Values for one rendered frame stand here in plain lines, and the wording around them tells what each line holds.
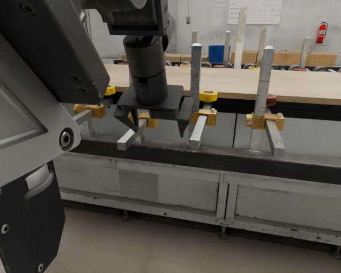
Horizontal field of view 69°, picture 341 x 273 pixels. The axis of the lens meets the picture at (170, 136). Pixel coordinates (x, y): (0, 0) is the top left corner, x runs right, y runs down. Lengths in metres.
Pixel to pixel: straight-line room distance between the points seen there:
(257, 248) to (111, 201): 0.93
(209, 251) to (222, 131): 0.71
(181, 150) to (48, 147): 0.92
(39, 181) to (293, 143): 1.15
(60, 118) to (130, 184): 1.43
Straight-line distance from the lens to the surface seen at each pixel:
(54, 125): 0.17
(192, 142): 0.79
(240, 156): 1.05
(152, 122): 1.06
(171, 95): 0.44
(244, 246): 1.66
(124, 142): 0.86
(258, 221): 1.58
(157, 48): 0.38
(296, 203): 1.54
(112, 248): 1.62
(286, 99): 1.23
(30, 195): 0.34
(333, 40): 8.53
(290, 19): 8.24
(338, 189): 1.24
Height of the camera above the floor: 1.19
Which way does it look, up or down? 24 degrees down
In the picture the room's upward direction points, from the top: straight up
